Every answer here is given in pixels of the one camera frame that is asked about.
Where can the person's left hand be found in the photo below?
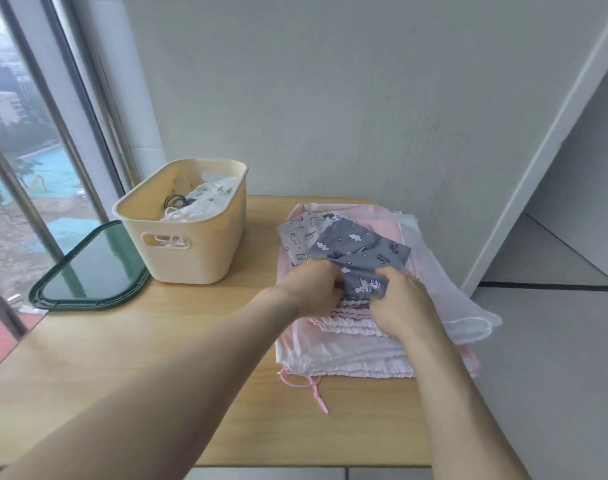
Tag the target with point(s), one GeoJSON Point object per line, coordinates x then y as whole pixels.
{"type": "Point", "coordinates": [306, 287]}

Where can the person's right hand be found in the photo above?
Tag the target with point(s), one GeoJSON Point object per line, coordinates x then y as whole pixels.
{"type": "Point", "coordinates": [409, 307]}

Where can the person's right thumb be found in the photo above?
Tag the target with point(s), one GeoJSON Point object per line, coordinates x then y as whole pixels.
{"type": "Point", "coordinates": [391, 274]}

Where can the person's left fingers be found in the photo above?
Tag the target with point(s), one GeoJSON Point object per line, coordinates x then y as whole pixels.
{"type": "Point", "coordinates": [336, 284]}

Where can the grey cloud print cloth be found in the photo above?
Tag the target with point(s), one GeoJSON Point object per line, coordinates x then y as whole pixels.
{"type": "Point", "coordinates": [364, 254]}

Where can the person's right forearm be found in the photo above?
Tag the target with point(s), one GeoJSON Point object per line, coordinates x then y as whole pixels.
{"type": "Point", "coordinates": [458, 404]}

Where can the person's left forearm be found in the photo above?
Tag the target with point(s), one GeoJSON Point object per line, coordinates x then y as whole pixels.
{"type": "Point", "coordinates": [174, 384]}

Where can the pink smocked garment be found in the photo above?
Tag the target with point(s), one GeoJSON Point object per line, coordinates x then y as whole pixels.
{"type": "Point", "coordinates": [344, 322]}

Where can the pale pink folded cloth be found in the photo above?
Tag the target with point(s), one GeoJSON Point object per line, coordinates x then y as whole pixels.
{"type": "Point", "coordinates": [379, 219]}

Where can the white sheer cloth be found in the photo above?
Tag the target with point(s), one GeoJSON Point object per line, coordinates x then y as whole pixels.
{"type": "Point", "coordinates": [448, 289]}

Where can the light grey animal print cloth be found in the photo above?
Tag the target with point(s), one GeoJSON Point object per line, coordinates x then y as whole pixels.
{"type": "Point", "coordinates": [301, 234]}

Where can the white gathered garment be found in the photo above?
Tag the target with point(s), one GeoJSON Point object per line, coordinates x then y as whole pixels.
{"type": "Point", "coordinates": [344, 357]}

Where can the cream plastic basket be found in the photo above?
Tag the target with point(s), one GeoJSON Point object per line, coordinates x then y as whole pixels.
{"type": "Point", "coordinates": [194, 249]}

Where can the dark green tray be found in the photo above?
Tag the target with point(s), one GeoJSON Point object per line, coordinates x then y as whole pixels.
{"type": "Point", "coordinates": [94, 274]}

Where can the metal window railing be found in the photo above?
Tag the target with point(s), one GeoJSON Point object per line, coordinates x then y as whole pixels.
{"type": "Point", "coordinates": [14, 194]}

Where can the grey window frame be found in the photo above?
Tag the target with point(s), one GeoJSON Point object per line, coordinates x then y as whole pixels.
{"type": "Point", "coordinates": [84, 109]}

